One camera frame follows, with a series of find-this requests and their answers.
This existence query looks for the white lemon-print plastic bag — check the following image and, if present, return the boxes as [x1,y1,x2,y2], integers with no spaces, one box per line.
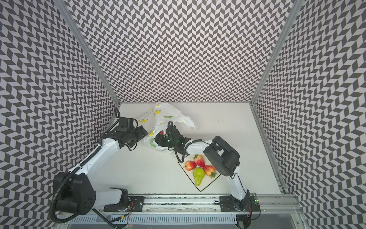
[137,103,198,151]

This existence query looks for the large red fake apple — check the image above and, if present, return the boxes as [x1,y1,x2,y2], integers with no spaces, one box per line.
[184,161,197,171]

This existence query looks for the green fake pear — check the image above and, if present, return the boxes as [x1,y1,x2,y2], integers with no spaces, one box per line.
[193,168,205,186]

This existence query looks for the red-yellow fake strawberry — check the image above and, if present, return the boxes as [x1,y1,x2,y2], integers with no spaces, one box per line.
[203,166,216,178]

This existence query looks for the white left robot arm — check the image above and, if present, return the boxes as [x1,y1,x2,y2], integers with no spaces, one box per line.
[49,107,147,224]

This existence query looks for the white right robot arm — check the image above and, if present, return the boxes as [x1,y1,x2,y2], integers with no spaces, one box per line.
[151,122,261,217]

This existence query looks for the white perforated vent strip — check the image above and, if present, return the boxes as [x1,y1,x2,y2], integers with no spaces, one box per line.
[68,214,238,225]

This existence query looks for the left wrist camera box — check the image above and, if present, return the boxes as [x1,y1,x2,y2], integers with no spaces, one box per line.
[118,117,135,130]

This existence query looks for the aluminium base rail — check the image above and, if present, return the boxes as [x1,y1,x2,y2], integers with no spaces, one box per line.
[127,193,302,215]

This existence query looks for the aluminium left corner post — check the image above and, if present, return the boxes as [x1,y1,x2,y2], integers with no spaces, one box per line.
[52,0,120,106]

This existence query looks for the aluminium corner post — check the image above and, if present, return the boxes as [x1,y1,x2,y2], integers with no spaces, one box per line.
[250,0,306,106]
[52,0,120,106]

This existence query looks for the aluminium right corner post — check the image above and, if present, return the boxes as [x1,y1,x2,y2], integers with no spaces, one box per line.
[250,0,306,106]

